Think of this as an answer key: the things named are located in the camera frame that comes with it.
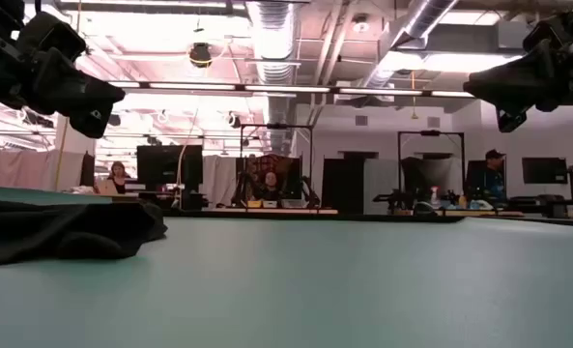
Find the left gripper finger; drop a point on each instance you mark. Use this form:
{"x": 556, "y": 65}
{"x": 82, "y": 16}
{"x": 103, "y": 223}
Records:
{"x": 73, "y": 94}
{"x": 93, "y": 124}

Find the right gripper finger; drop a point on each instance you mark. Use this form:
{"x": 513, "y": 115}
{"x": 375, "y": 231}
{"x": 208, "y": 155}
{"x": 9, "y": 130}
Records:
{"x": 510, "y": 121}
{"x": 523, "y": 87}

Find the black towel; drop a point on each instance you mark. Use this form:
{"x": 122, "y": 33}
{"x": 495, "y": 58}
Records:
{"x": 49, "y": 232}

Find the person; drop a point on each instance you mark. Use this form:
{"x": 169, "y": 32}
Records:
{"x": 494, "y": 176}
{"x": 119, "y": 180}
{"x": 270, "y": 186}

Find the open white laptop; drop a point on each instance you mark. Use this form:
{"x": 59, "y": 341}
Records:
{"x": 106, "y": 186}

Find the pale partition curtain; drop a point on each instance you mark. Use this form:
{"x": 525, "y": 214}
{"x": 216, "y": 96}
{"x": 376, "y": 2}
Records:
{"x": 25, "y": 169}

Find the large black monitor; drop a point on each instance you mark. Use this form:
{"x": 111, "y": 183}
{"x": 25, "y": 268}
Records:
{"x": 167, "y": 166}

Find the white spray bottle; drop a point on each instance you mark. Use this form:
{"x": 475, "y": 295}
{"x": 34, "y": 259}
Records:
{"x": 434, "y": 197}

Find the red patterned cloth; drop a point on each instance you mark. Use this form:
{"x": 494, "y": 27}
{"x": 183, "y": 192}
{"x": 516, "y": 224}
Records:
{"x": 276, "y": 166}

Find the long white light bar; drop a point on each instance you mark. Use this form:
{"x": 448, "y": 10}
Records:
{"x": 286, "y": 89}

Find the green table mat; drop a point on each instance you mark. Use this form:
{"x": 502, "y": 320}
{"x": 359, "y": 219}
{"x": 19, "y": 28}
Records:
{"x": 315, "y": 290}

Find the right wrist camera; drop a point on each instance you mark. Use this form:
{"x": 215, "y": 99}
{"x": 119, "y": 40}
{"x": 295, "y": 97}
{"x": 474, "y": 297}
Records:
{"x": 549, "y": 31}

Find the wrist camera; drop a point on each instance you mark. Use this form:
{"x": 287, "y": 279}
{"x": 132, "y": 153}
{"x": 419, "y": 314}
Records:
{"x": 549, "y": 31}
{"x": 54, "y": 36}

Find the black wall monitor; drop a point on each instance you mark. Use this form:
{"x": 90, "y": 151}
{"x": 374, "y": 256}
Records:
{"x": 544, "y": 170}

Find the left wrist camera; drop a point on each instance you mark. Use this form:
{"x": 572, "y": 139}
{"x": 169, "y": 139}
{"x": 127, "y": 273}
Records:
{"x": 54, "y": 36}

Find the black rig frame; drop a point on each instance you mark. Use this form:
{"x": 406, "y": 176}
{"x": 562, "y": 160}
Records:
{"x": 276, "y": 126}
{"x": 431, "y": 133}

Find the silver ventilation duct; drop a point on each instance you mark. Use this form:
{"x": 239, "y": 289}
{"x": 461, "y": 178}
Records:
{"x": 411, "y": 34}
{"x": 272, "y": 43}

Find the black ceiling dome camera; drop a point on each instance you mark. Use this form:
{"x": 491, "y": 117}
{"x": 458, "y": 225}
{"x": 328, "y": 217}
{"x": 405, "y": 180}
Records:
{"x": 200, "y": 55}

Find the black aluminium table frame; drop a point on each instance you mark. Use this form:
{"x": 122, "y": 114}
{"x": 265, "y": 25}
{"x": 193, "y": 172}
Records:
{"x": 315, "y": 216}

